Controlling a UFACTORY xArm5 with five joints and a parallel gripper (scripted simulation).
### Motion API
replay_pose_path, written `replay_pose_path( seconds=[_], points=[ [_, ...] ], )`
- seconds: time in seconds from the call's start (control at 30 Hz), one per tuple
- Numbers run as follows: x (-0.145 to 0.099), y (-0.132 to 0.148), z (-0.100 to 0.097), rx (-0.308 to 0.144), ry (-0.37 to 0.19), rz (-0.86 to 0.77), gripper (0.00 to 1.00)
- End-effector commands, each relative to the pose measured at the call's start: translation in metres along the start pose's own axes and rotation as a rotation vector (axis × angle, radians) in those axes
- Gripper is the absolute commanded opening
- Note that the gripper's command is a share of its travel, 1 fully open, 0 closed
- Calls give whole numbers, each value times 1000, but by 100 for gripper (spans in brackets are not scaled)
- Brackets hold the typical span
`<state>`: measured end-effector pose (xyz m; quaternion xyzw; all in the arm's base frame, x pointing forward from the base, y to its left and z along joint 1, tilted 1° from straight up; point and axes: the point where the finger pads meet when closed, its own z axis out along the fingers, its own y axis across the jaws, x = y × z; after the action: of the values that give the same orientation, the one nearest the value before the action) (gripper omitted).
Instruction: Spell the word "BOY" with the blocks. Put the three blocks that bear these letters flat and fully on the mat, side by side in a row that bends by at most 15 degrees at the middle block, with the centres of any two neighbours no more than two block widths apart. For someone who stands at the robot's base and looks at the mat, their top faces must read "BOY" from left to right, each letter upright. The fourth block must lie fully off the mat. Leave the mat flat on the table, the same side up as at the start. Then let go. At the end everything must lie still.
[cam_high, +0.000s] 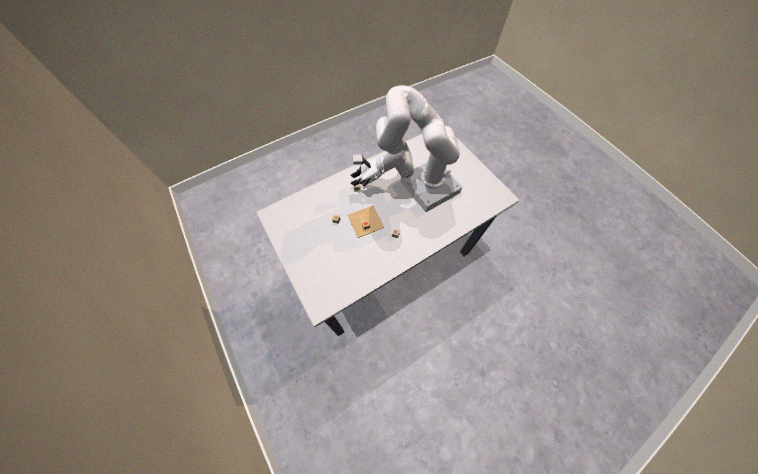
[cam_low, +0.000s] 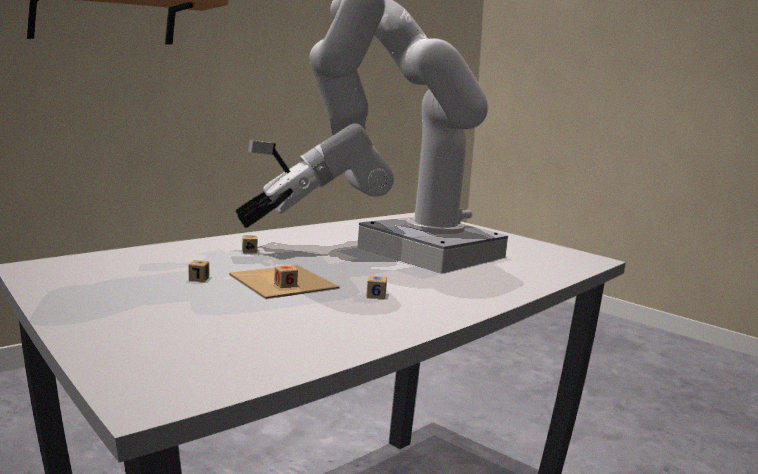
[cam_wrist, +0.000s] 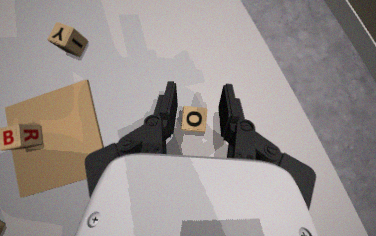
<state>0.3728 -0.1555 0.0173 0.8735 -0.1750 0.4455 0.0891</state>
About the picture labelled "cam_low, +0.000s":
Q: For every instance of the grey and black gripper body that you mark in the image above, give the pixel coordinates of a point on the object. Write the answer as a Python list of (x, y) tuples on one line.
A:
[(294, 179)]

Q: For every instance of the tan flat square mat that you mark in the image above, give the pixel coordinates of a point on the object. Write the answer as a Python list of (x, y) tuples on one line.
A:
[(261, 281)]

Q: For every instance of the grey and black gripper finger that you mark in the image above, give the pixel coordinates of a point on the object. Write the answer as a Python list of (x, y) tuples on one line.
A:
[(250, 202), (255, 212)]

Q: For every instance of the wooden letter block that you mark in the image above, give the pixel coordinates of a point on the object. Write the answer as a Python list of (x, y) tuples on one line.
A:
[(249, 243), (376, 287), (198, 271), (285, 276)]

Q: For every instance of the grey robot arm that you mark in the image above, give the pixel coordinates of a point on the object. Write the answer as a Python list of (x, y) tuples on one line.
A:
[(460, 104)]

